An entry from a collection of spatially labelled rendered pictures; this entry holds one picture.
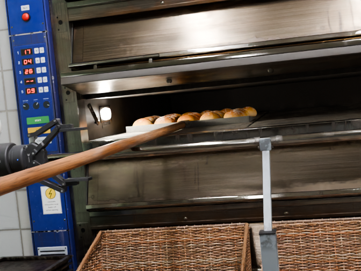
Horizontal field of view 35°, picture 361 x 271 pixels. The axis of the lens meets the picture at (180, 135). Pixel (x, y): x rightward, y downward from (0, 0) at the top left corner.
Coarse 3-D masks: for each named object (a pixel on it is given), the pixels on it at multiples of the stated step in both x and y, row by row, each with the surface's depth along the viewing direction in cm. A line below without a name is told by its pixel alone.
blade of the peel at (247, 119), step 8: (200, 120) 250; (208, 120) 250; (216, 120) 249; (224, 120) 248; (232, 120) 247; (240, 120) 247; (248, 120) 246; (128, 128) 257; (136, 128) 256; (144, 128) 256; (152, 128) 255
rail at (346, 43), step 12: (276, 48) 184; (288, 48) 184; (300, 48) 183; (312, 48) 182; (324, 48) 181; (168, 60) 192; (180, 60) 191; (192, 60) 190; (204, 60) 189; (216, 60) 188; (72, 72) 199; (84, 72) 198; (96, 72) 197; (108, 72) 196
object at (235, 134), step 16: (256, 128) 202; (272, 128) 201; (288, 128) 200; (304, 128) 198; (320, 128) 197; (336, 128) 196; (352, 128) 195; (96, 144) 214; (144, 144) 210; (160, 144) 209
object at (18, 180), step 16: (160, 128) 206; (176, 128) 225; (112, 144) 152; (128, 144) 163; (64, 160) 121; (80, 160) 128; (96, 160) 140; (16, 176) 100; (32, 176) 105; (48, 176) 112; (0, 192) 94
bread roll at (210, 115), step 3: (204, 114) 253; (207, 114) 252; (210, 114) 251; (213, 114) 251; (216, 114) 251; (201, 117) 253; (204, 117) 252; (207, 117) 251; (210, 117) 250; (213, 117) 250; (216, 117) 250; (219, 117) 251
